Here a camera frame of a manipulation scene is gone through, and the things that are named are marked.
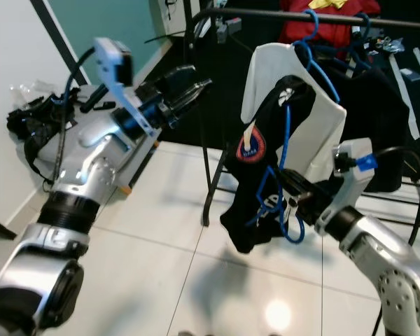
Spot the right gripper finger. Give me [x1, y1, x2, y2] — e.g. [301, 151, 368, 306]
[272, 168, 314, 193]
[276, 185, 309, 214]

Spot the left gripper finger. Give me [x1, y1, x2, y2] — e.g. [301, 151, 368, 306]
[170, 78, 214, 114]
[153, 64, 198, 95]

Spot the blue plastic clothes hanger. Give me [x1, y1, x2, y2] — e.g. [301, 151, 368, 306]
[245, 98, 309, 244]
[297, 8, 344, 106]
[343, 13, 373, 67]

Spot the black printed t-shirt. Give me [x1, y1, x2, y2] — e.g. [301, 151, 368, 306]
[218, 73, 319, 254]

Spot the white cabinet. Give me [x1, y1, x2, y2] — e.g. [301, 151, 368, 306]
[157, 0, 193, 36]

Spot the small grey box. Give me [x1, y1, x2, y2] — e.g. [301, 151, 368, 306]
[213, 17, 243, 37]

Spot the grey cushioned ottoman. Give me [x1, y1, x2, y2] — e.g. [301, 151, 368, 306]
[38, 84, 162, 190]

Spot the black hanging garment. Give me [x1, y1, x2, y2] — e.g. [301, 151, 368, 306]
[329, 56, 414, 193]

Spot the red garment with yellow star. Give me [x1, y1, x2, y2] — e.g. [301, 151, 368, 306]
[280, 0, 382, 46]

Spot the clear plastic bag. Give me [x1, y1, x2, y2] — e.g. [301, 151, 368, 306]
[10, 80, 50, 102]

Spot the long white flat strip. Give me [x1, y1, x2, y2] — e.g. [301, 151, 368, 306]
[388, 52, 419, 141]

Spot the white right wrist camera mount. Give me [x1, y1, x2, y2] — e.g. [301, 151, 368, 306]
[315, 138, 375, 225]

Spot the black handle stick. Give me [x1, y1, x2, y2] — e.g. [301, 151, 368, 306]
[80, 87, 109, 113]

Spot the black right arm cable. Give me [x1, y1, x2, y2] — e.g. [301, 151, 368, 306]
[350, 146, 420, 246]

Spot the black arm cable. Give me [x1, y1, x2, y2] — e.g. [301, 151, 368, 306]
[59, 48, 102, 190]
[350, 146, 420, 246]

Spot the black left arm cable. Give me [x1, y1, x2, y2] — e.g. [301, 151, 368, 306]
[59, 48, 102, 190]

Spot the black headset with straps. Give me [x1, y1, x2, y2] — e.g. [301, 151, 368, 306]
[6, 91, 71, 186]

